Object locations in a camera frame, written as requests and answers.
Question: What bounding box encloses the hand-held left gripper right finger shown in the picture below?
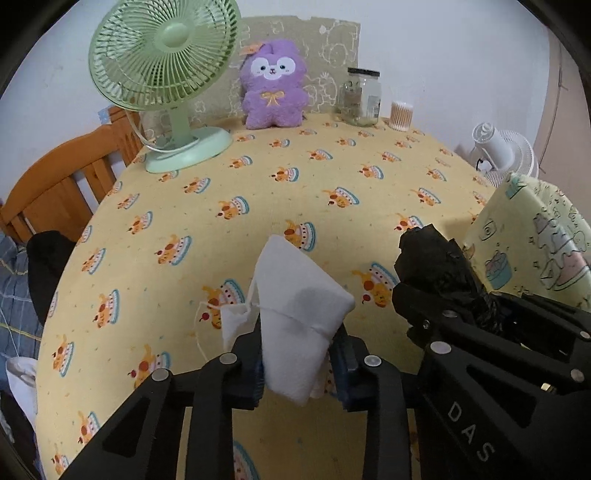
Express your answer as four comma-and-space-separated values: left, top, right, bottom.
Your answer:
329, 323, 419, 480

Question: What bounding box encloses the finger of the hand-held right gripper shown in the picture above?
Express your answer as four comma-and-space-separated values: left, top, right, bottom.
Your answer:
392, 281, 591, 344
418, 339, 591, 430

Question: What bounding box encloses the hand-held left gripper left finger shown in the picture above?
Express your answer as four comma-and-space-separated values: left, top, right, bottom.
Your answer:
60, 318, 266, 480

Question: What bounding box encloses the black plastic bag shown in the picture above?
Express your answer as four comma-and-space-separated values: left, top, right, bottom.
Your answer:
394, 224, 502, 335

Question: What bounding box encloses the white face mask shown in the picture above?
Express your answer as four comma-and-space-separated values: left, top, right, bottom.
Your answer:
196, 234, 356, 407

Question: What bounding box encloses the yellow printed tablecloth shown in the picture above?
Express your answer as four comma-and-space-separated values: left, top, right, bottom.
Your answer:
36, 113, 499, 480

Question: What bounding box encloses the white standing fan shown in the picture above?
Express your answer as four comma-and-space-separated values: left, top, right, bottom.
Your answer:
472, 122, 539, 188

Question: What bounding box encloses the cotton swab container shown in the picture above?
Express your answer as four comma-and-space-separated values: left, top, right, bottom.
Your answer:
390, 100, 414, 132

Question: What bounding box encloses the white cloth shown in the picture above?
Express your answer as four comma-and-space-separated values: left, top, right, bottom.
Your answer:
6, 357, 38, 430

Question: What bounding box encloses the glass jar with dark lid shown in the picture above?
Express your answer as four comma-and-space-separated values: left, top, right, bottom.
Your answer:
339, 67, 382, 127

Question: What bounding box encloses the black cloth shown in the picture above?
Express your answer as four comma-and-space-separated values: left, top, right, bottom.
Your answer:
26, 230, 77, 326

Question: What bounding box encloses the beige wooden door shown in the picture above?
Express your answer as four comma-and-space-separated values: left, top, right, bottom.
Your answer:
536, 28, 591, 185

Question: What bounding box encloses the blue plaid blanket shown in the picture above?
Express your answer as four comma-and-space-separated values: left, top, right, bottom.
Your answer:
0, 231, 44, 361

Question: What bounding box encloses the purple plush toy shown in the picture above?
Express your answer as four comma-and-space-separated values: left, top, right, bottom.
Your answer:
239, 39, 309, 130

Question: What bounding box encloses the wooden chair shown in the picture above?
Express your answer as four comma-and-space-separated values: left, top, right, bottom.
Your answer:
0, 105, 144, 243

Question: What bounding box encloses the green desk fan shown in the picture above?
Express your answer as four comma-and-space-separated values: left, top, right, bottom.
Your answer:
89, 0, 242, 174

